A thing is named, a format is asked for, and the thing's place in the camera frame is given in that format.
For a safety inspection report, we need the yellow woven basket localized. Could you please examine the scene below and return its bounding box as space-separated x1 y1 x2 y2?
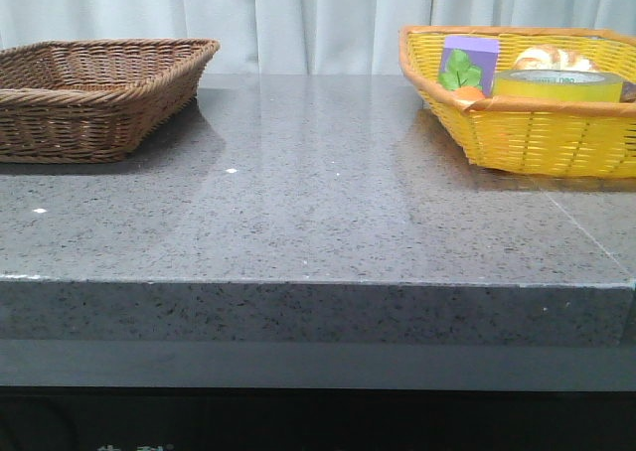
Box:
399 26 635 178

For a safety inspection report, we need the white curtain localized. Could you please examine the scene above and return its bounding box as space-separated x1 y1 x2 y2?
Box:
1 0 635 75

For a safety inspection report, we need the brown wicker basket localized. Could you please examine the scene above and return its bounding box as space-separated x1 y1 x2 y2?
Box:
1 38 221 164

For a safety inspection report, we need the toy carrot with green leaves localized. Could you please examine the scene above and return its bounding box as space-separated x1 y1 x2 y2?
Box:
437 49 486 101

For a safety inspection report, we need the toy croissant bread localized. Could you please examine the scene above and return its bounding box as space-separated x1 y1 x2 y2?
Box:
513 44 599 72

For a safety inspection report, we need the yellow packing tape roll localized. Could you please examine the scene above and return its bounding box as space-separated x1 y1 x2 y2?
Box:
492 70 624 102

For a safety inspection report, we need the purple box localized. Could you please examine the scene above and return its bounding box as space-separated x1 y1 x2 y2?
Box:
438 35 500 96

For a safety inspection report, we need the dark brown toy pastry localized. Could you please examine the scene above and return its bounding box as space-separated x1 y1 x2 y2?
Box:
620 81 636 103

